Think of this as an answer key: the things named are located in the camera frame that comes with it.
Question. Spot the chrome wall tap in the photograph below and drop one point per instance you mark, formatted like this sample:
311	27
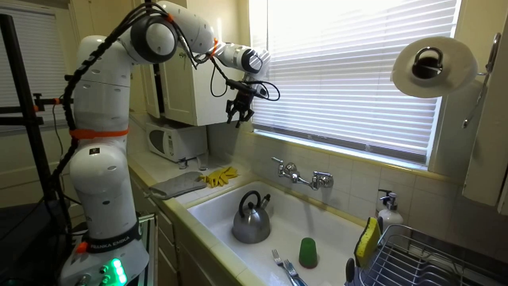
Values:
319	180

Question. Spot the green plastic cup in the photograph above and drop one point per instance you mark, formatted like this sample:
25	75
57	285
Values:
308	253

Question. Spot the beige lower kitchen cabinets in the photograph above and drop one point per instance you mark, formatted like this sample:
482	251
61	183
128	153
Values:
181	258

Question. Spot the robot base green light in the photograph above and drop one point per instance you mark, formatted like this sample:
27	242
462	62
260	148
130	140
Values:
115	267

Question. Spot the white paper towel roll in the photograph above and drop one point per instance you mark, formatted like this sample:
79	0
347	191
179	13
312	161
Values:
433	67

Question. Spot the black tripod stand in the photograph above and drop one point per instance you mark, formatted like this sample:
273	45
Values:
23	115

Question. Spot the dark dish drying rack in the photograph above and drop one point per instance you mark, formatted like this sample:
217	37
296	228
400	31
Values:
403	256

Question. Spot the white microwave oven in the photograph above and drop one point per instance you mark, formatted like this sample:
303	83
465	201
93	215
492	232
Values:
176	143

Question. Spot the blue handled utensil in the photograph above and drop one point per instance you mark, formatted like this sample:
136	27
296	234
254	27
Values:
292	272

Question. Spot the white wall cabinet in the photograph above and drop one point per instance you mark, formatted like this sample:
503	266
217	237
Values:
176	91

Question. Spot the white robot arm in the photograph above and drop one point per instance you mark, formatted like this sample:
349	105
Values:
98	116

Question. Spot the grey folded cloth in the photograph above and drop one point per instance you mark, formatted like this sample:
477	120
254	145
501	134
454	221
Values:
177	185

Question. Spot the white window blinds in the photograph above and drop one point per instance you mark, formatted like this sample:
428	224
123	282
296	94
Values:
331	62

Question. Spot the white kitchen sink basin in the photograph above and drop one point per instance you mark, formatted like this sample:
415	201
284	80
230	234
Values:
290	220

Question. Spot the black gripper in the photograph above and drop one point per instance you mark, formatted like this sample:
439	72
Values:
246	91

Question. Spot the yellow green sponge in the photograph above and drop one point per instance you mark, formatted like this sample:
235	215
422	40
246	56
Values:
366	242

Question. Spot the steel kettle black handle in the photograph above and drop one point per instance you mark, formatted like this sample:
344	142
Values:
250	223

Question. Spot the white soap pump bottle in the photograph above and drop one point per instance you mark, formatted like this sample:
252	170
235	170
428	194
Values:
388	213

